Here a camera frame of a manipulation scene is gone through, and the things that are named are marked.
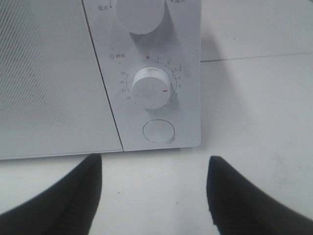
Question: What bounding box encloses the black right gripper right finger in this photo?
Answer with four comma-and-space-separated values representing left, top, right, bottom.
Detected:
206, 156, 313, 235

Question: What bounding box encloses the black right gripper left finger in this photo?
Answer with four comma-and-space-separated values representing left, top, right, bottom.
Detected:
0, 154, 102, 235

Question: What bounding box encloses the white microwave door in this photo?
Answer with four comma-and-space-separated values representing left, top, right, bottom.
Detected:
0, 0, 122, 160

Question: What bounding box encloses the round door release button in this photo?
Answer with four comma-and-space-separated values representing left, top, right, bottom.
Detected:
142, 119, 175, 143

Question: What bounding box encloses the white microwave oven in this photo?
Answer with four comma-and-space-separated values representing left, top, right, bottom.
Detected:
0, 0, 201, 160

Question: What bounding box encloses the white lower timer knob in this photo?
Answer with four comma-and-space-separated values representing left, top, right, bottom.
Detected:
131, 67, 171, 109

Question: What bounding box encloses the white upper power knob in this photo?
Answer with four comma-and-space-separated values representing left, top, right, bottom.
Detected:
115, 0, 165, 35

